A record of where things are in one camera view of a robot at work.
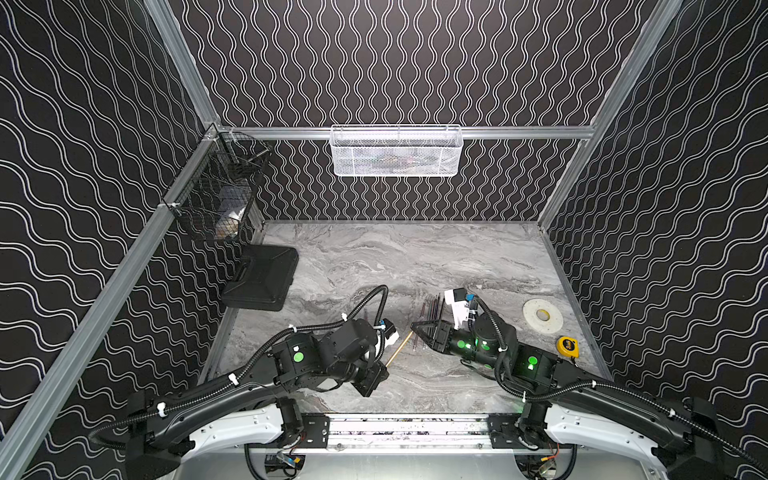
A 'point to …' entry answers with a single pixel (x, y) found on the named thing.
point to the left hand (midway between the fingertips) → (389, 374)
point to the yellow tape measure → (568, 346)
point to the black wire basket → (217, 196)
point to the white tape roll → (542, 316)
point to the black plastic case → (262, 278)
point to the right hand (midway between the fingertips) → (413, 326)
